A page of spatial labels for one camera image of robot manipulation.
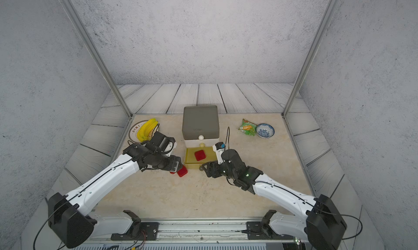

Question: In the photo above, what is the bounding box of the aluminium frame post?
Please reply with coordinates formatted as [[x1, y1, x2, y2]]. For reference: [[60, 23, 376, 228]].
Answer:
[[282, 0, 339, 119], [59, 0, 133, 118]]

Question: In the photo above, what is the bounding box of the three-tier drawer cabinet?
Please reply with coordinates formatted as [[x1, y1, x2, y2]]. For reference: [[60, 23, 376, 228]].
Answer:
[[182, 105, 220, 169]]

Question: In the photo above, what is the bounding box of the grey top drawer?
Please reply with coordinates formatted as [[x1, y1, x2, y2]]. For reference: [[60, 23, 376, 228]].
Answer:
[[182, 105, 219, 140]]

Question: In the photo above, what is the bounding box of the white drawer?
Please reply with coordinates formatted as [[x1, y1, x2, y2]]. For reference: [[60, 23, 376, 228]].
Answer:
[[184, 138, 219, 148]]

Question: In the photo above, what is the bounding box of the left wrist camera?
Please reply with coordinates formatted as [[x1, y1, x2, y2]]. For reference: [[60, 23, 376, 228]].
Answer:
[[150, 131, 176, 156]]

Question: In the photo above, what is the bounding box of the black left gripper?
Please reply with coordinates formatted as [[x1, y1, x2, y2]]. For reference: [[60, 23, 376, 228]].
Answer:
[[153, 153, 186, 171]]

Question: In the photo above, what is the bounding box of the yellow toy banana bunch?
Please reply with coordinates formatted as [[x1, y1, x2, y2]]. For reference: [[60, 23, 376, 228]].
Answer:
[[136, 118, 159, 142]]

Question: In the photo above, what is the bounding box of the right aluminium frame post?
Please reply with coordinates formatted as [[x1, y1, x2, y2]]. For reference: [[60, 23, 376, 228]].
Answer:
[[282, 0, 339, 119]]

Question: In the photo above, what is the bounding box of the green snack packet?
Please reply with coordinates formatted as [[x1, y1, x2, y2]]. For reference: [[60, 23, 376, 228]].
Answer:
[[238, 118, 257, 136]]

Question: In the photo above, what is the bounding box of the red brooch box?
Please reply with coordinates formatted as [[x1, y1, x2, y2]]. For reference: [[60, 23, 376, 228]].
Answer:
[[194, 150, 206, 161], [170, 165, 188, 177]]

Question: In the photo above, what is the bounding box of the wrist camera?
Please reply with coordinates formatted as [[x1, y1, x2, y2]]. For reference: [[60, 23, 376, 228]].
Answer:
[[212, 142, 225, 165], [150, 131, 176, 156]]

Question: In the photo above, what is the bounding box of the left aluminium frame post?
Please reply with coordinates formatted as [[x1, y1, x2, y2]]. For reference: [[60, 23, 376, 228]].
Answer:
[[59, 0, 133, 118]]

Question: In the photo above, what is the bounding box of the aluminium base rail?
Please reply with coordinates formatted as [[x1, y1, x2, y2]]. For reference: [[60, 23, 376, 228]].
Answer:
[[58, 217, 347, 250]]

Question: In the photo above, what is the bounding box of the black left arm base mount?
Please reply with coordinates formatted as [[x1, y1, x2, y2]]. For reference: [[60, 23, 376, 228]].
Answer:
[[111, 210, 160, 241]]

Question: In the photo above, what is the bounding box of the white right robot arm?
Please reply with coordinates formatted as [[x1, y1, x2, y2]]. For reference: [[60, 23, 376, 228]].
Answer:
[[199, 149, 347, 250]]

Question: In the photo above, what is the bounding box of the patterned round plate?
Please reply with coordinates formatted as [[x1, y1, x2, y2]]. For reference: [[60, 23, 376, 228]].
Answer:
[[128, 120, 160, 142]]

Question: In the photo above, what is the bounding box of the yellow bottom drawer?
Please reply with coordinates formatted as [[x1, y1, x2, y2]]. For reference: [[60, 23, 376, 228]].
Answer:
[[184, 147, 217, 169]]

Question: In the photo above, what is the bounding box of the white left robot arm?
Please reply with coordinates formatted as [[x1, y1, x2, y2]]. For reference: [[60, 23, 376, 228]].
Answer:
[[46, 138, 182, 248]]

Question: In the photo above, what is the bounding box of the blue white ceramic bowl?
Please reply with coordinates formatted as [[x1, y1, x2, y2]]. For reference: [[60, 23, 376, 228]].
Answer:
[[256, 123, 275, 139]]

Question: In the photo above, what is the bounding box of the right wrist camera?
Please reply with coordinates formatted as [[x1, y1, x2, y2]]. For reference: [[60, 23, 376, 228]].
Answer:
[[212, 142, 225, 165]]

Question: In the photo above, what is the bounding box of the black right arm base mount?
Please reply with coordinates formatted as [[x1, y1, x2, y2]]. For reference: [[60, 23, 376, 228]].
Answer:
[[241, 210, 293, 240]]

